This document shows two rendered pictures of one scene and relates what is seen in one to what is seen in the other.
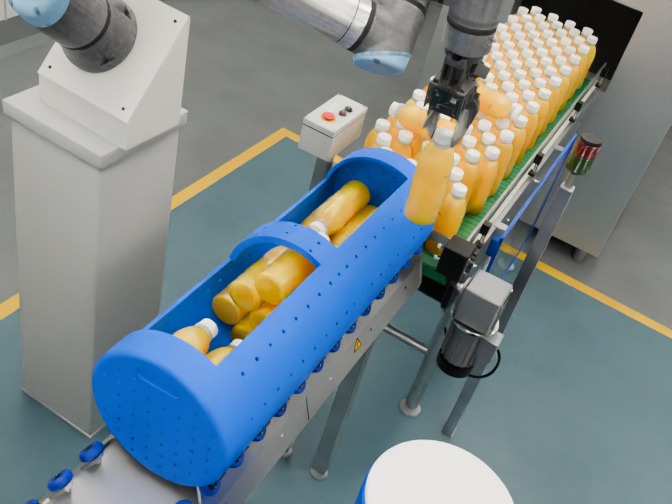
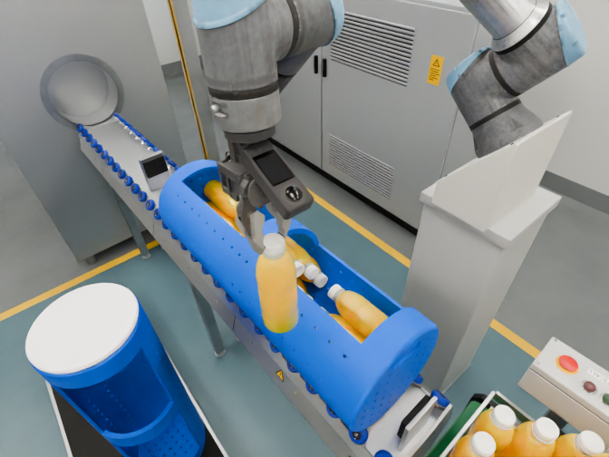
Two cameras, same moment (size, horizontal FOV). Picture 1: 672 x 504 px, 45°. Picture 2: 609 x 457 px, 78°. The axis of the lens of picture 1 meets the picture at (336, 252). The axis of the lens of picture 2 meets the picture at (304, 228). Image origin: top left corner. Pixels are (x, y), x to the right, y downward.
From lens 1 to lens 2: 1.79 m
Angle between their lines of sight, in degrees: 84
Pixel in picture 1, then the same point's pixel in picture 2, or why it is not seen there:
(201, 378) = (177, 175)
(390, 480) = (118, 299)
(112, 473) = not seen: hidden behind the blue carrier
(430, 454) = (118, 329)
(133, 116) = (441, 182)
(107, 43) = (479, 134)
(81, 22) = (463, 103)
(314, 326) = (207, 241)
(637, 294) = not seen: outside the picture
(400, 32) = not seen: hidden behind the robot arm
